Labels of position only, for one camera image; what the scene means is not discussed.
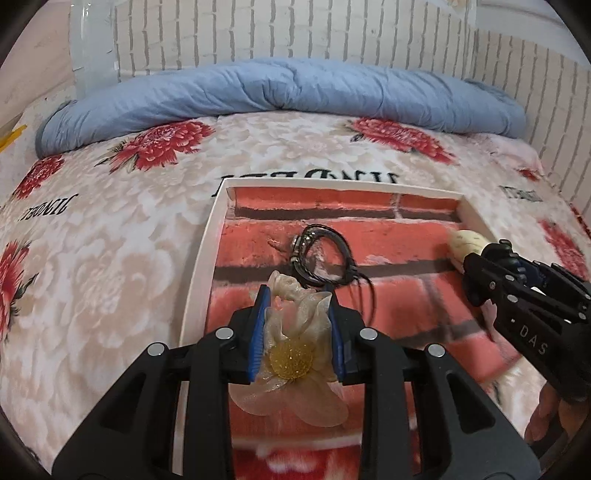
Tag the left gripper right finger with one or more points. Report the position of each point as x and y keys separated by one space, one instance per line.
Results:
x=424 y=416

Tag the yellow cloth strip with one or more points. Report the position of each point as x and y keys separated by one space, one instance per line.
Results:
x=11 y=137

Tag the pink pillow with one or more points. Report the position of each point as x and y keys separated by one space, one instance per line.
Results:
x=515 y=153

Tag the floral red bed blanket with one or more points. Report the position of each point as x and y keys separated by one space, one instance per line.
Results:
x=162 y=235

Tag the person right hand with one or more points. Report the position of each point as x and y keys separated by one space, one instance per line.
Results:
x=550 y=407

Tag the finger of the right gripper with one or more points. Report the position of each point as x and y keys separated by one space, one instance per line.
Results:
x=503 y=260
x=483 y=279

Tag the rolled blue quilt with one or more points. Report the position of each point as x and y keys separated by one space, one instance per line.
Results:
x=421 y=98

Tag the clear plastic sheet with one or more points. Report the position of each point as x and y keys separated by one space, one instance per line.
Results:
x=92 y=45

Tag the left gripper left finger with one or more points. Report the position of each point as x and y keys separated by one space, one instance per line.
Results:
x=129 y=433

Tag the plush ice cream toy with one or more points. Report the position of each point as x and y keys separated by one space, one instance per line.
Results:
x=464 y=242

